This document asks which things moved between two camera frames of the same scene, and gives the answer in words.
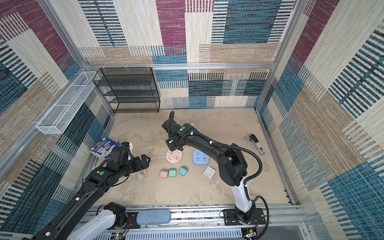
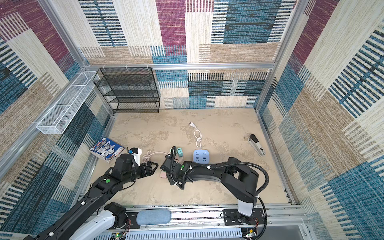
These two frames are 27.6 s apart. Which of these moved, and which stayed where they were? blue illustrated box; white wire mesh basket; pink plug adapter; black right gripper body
Moved: black right gripper body
Stayed: pink plug adapter; blue illustrated box; white wire mesh basket
